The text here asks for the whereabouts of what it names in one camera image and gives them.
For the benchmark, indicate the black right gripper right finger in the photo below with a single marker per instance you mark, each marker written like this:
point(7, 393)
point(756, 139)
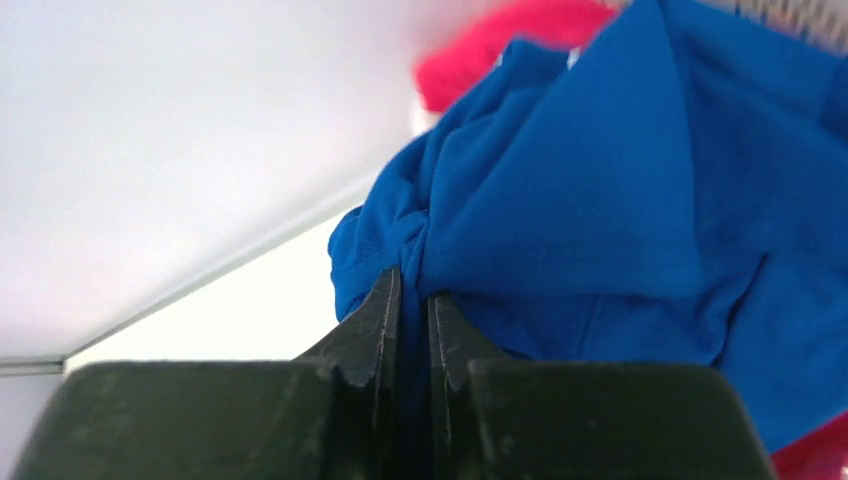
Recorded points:
point(496, 417)

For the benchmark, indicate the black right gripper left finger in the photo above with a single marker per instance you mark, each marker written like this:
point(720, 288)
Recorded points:
point(327, 414)

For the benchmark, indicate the blue printed t shirt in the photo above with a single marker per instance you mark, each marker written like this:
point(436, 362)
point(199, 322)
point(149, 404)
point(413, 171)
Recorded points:
point(596, 199)

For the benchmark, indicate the magenta t shirt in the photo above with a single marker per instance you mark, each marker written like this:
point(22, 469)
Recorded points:
point(503, 46)

